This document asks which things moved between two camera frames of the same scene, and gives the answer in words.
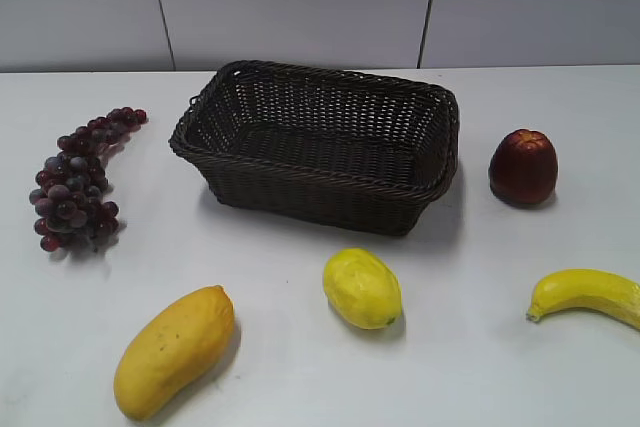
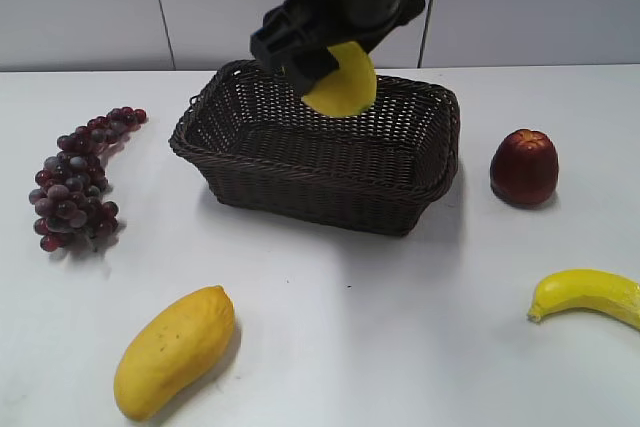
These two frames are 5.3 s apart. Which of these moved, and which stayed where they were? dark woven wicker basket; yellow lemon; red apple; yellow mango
Moved: yellow lemon
Stayed: yellow mango; dark woven wicker basket; red apple
